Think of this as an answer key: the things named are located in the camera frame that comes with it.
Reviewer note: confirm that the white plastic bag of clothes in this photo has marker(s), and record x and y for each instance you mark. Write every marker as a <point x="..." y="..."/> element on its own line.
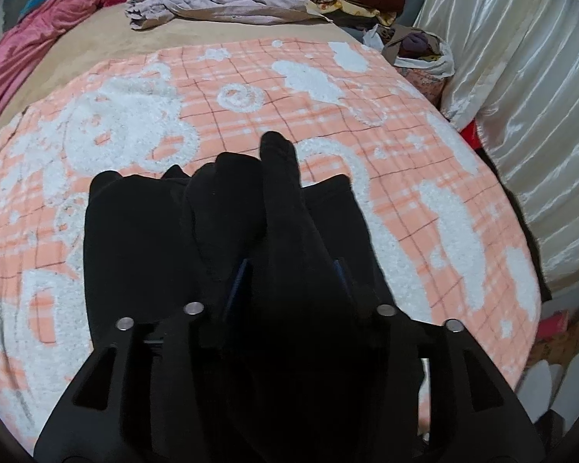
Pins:
<point x="445" y="63"/>

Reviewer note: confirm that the black sweater with orange cuffs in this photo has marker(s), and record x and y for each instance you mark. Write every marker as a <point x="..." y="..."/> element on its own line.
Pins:
<point x="140" y="251"/>

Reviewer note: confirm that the white satin curtain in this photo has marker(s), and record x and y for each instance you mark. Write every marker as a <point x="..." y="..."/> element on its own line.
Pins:
<point x="521" y="82"/>

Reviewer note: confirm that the peach white checked blanket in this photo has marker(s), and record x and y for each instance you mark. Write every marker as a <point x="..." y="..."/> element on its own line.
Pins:
<point x="294" y="106"/>

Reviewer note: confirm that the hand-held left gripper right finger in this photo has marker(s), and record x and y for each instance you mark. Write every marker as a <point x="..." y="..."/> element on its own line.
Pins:
<point x="395" y="342"/>

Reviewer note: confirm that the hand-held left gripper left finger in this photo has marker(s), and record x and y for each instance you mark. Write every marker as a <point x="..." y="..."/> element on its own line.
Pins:
<point x="234" y="294"/>

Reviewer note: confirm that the pink satin comforter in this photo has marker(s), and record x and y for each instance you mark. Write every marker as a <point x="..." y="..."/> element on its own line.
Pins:
<point x="24" y="43"/>

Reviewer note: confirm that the pink floral box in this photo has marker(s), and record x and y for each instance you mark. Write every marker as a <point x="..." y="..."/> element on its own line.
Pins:
<point x="427" y="88"/>

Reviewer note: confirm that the lilac garment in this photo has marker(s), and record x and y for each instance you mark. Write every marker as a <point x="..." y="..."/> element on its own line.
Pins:
<point x="231" y="0"/>

